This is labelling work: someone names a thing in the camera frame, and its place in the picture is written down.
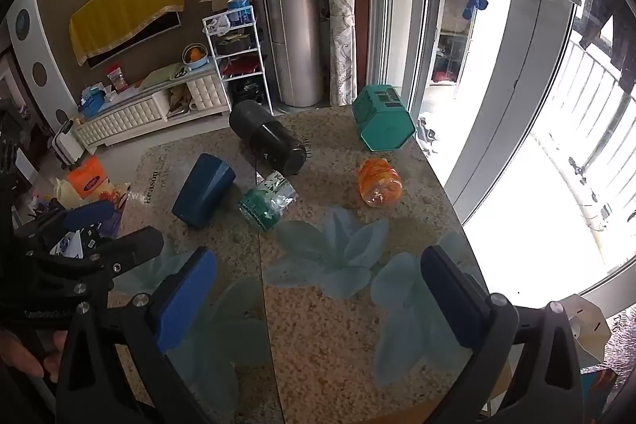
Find white television cabinet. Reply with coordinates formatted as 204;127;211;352
74;69;233;151

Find blue box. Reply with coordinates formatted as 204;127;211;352
78;87;111;119

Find person's left hand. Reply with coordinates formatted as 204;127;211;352
0;327;68;381

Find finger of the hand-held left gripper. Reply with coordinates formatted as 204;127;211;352
30;227;165;278
14;199;116;251

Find hanging black garment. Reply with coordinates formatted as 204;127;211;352
579;0;636;94

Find dark blue cup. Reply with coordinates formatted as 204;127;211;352
171;153;237;229

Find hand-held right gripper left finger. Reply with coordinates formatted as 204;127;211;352
54;246;219;424

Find hanging blue glove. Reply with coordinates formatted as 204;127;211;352
462;0;489;20

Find blue bowl with oranges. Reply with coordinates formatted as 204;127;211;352
181;43;207;71

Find white wire rack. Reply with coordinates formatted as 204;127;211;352
202;5;275;117

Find pale yellow plastic bag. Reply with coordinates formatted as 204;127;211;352
50;178;93;211

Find balcony railing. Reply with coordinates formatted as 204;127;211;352
534;39;628;236

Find teal hexagonal container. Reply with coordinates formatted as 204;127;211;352
353;85;417;152

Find light green cloth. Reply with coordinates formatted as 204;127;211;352
133;61;192;90

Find white air purifier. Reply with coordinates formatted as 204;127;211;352
52;118;86;167

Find wall television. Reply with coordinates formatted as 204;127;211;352
85;9;182;70

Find orange tissue pack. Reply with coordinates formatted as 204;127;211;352
66;156;117;206

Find silver standing air conditioner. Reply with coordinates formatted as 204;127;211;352
255;0;325;108

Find red lidded snack jar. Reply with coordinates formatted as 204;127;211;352
105;64;128;93

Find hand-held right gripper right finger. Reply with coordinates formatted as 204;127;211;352
420;245;584;424

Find white balcony cabinet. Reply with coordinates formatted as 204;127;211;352
430;0;485;99

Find yellow cloth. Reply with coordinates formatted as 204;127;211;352
68;0;186;67

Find black cylindrical cup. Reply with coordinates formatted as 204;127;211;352
229;99;309;176

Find white folded cardboard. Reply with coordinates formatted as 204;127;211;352
560;292;613;370

